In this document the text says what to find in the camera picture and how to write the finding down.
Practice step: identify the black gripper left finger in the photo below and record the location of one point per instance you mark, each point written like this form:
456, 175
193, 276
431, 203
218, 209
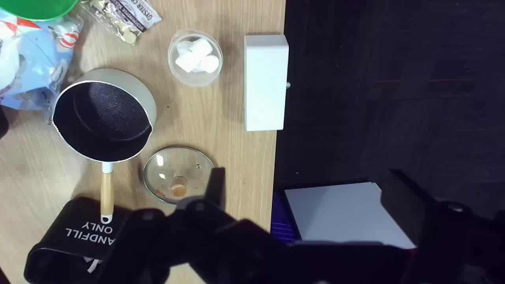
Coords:
226, 246

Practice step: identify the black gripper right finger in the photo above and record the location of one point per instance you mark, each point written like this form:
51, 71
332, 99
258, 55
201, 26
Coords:
458, 241

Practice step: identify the clear cup with white marshmallows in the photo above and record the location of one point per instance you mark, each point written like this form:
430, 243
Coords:
196, 56

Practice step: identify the white cabinet with red top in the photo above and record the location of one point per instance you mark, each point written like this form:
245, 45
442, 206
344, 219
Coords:
348, 213

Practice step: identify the blue and white plastic bag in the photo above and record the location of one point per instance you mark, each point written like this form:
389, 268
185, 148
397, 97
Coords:
32, 67

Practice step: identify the small black landfill bin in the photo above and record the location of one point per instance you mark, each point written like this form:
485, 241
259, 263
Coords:
84, 241

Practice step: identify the small clear snack packet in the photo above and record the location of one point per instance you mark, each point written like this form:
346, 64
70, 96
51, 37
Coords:
127, 17

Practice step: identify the glass pot lid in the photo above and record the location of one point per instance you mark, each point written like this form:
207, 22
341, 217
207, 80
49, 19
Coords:
176, 170

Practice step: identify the white power box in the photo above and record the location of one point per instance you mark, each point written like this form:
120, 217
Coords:
266, 83

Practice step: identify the green plastic bowl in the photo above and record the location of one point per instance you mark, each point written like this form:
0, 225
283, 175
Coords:
37, 6

